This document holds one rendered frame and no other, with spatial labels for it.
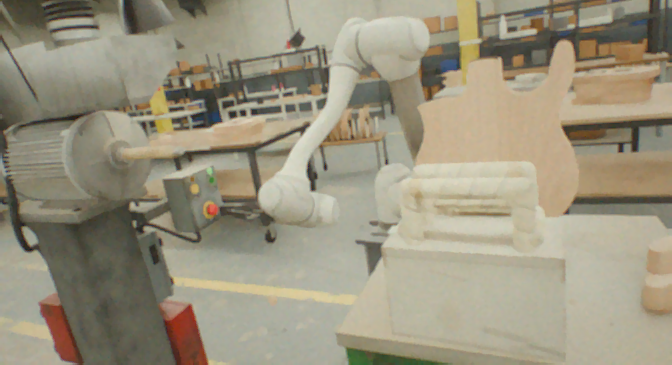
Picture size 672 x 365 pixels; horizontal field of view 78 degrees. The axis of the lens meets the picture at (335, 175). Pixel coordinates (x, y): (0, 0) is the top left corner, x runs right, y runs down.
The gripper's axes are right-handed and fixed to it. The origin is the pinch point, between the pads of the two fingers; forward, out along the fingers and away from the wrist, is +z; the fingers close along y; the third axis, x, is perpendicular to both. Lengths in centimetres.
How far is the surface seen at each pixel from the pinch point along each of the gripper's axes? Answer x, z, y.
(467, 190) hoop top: 22, -86, -46
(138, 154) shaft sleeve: 27.7, 0.5, -28.5
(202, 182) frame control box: 10.3, 8.5, -0.1
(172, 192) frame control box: 9.6, 15.0, -8.0
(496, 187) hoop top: 23, -90, -46
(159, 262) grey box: -16.7, 28.7, -9.9
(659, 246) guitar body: 6, -113, -28
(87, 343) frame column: -32, 38, -37
